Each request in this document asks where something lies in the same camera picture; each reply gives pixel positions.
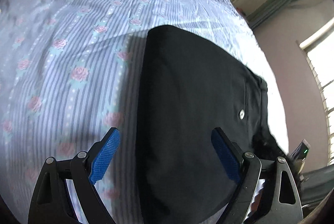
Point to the bright window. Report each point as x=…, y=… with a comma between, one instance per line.
x=322, y=77

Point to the black pants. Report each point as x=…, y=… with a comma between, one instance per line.
x=188, y=98

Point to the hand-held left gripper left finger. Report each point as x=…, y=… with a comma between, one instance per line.
x=104, y=158

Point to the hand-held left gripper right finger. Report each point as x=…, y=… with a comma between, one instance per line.
x=225, y=158

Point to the blue striped floral bed sheet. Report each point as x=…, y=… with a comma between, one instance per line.
x=78, y=30

